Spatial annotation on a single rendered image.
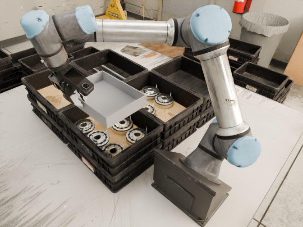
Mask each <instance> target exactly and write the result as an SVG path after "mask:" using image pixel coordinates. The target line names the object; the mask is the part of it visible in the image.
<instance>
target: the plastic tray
mask: <svg viewBox="0 0 303 227"><path fill-rule="evenodd" d="M86 78H87V79H88V80H89V81H90V82H92V83H93V84H94V90H93V91H92V92H91V93H90V94H89V95H88V96H87V102H85V101H83V100H82V98H81V97H80V95H79V94H78V92H76V91H74V93H76V94H77V95H78V100H80V101H81V104H83V108H80V107H79V108H80V109H81V110H82V111H84V112H85V113H86V114H88V115H89V116H91V117H92V118H93V119H95V120H96V121H97V122H99V123H100V124H101V125H103V126H104V127H105V128H107V129H108V128H110V127H111V126H113V125H115V124H116V123H118V122H120V121H121V120H123V119H124V118H126V117H128V116H129V115H131V114H133V113H135V112H136V111H138V110H139V109H141V108H143V107H144V106H146V103H147V95H146V94H144V93H142V92H140V91H138V90H137V89H135V88H133V87H131V86H130V85H128V84H126V83H124V82H122V81H121V80H119V79H117V78H115V77H114V76H112V75H110V74H108V73H106V72H104V71H100V72H98V73H95V74H93V75H90V76H88V77H86Z"/></svg>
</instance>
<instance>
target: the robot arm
mask: <svg viewBox="0 0 303 227"><path fill-rule="evenodd" d="M20 24H21V26H22V28H23V30H24V31H25V33H26V37H27V38H28V39H29V40H30V42H31V43H32V45H33V47H34V48H35V50H36V51H37V53H38V54H39V56H40V58H41V62H42V63H44V64H45V65H46V66H47V68H48V69H49V70H50V71H52V73H51V75H50V76H48V78H49V79H50V81H51V82H52V84H53V86H54V87H55V88H56V89H58V90H60V91H61V92H62V93H63V97H64V98H65V99H66V100H67V101H69V102H70V103H72V104H74V105H75V106H77V107H80V108H83V104H81V101H80V100H78V95H77V94H76V93H74V91H76V92H78V94H79V95H80V97H81V98H82V100H83V101H85V102H87V96H88V95H89V94H90V93H91V92H92V91H93V90H94V84H93V83H92V82H90V81H89V80H88V79H87V78H86V77H84V76H83V75H82V74H81V73H80V72H79V71H77V70H76V69H75V68H74V67H72V66H71V65H70V64H69V59H68V55H67V53H66V51H65V49H64V47H63V45H62V42H65V41H69V40H71V39H73V40H75V41H76V42H79V43H86V42H124V43H166V44H167V45H168V46H176V47H185V48H192V51H193V55H194V57H195V58H197V59H199V60H200V62H201V66H202V70H203V73H204V77H205V80H206V83H207V88H208V91H209V94H210V98H211V102H212V105H213V109H214V112H215V116H216V118H215V119H213V121H212V122H211V123H210V125H209V127H208V129H207V131H206V132H205V134H204V136H203V138H202V139H201V141H200V143H199V144H198V146H197V148H196V149H195V150H194V151H193V152H191V153H190V154H189V155H188V156H187V157H186V158H185V160H184V162H185V163H186V164H187V165H188V166H189V167H190V168H191V169H193V170H194V171H196V172H197V173H199V174H201V175H203V176H204V177H206V178H208V179H210V180H213V181H217V179H218V177H219V173H220V168H221V164H222V162H223V160H224V159H226V160H227V161H228V162H229V163H230V164H232V165H234V166H236V167H239V168H245V167H248V166H251V165H252V164H254V163H255V162H256V161H257V158H258V157H259V156H260V154H261V150H262V147H261V143H260V141H259V140H258V139H257V138H256V137H254V136H252V132H251V128H250V125H249V123H248V122H246V121H244V120H243V116H242V112H241V108H240V105H239V100H238V96H237V92H236V89H235V85H234V80H233V76H232V72H231V69H230V64H229V61H228V57H227V50H228V48H229V46H230V43H229V39H228V36H229V34H230V32H231V28H232V24H231V19H230V16H229V15H228V13H227V12H226V11H225V10H224V9H223V8H221V7H220V6H217V5H206V6H203V7H200V8H198V9H197V10H195V11H194V12H193V13H192V14H190V15H189V16H187V17H184V18H171V19H170V20H169V21H141V20H115V19H95V16H94V14H93V11H92V9H91V7H90V6H89V5H86V6H82V7H76V8H75V9H71V10H68V11H65V12H62V13H59V14H56V15H51V16H48V15H47V14H46V12H45V11H44V10H40V9H39V10H33V11H30V12H28V13H26V14H25V15H23V16H22V18H21V20H20ZM51 76H52V77H51ZM53 82H54V83H53ZM54 84H55V85H54Z"/></svg>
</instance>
